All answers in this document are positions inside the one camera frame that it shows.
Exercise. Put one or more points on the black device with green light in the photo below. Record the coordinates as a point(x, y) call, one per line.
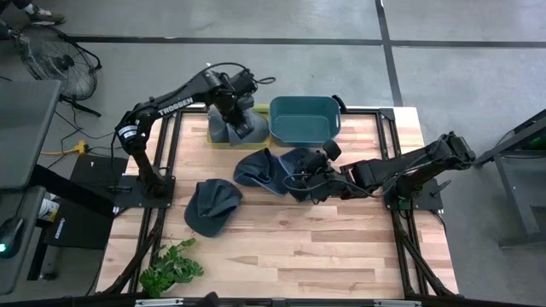
point(10, 236)

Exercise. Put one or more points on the black front crossbar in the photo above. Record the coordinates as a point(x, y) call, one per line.
point(298, 302)

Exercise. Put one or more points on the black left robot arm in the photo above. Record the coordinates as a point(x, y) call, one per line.
point(170, 104)

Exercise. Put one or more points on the yellow plastic bin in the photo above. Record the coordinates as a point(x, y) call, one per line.
point(239, 146)

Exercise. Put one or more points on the person's shoe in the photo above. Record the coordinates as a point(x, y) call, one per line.
point(47, 17)

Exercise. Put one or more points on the teal plastic bin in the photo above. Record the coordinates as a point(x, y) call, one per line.
point(305, 121)

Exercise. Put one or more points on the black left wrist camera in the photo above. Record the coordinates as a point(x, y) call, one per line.
point(245, 82)

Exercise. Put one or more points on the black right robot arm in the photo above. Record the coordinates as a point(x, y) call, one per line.
point(405, 168)

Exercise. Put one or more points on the grey standing desk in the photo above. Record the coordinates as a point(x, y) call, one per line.
point(25, 204)

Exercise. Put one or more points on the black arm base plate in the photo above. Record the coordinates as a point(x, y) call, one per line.
point(431, 200)
point(128, 196)

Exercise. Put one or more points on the grey desk top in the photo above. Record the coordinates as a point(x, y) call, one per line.
point(25, 128)

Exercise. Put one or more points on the light grey-blue baseball cap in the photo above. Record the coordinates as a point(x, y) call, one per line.
point(260, 128)

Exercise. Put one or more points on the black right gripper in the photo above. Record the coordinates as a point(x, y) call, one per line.
point(326, 179)

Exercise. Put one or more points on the blue denim baseball cap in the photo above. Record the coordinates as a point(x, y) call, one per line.
point(292, 160)
point(258, 170)

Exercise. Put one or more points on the yellow power plug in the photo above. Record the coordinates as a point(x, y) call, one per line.
point(79, 148)

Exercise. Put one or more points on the black floor fan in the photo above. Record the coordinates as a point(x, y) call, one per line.
point(59, 64)

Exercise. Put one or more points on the grey metal cart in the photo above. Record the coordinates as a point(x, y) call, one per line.
point(516, 179)

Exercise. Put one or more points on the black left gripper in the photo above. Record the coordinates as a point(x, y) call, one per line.
point(236, 104)

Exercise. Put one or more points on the dark green baseball cap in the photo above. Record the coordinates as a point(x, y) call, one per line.
point(213, 209)

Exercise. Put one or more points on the green leafy plant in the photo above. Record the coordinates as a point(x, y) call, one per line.
point(170, 268)

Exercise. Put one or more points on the black aluminium table frame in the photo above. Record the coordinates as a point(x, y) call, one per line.
point(172, 149)

